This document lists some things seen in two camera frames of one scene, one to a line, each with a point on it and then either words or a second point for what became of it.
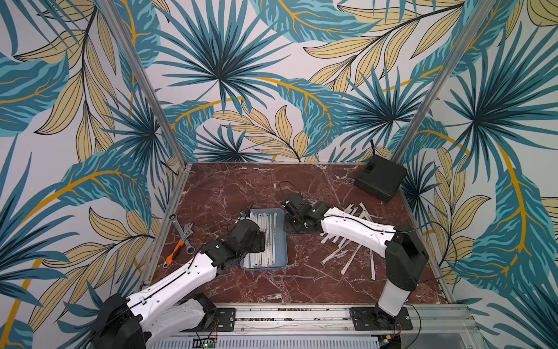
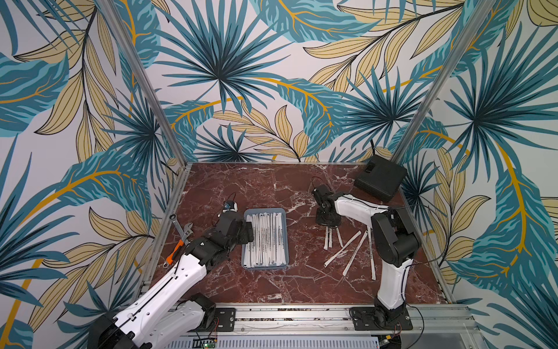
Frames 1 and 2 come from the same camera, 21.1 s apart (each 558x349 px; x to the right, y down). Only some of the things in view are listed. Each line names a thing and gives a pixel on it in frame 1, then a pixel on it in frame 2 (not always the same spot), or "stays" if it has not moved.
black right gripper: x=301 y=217 → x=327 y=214
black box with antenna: x=380 y=178 stays
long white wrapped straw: x=373 y=273 stays
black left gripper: x=259 y=242 → x=246 y=233
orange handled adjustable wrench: x=187 y=231 stays
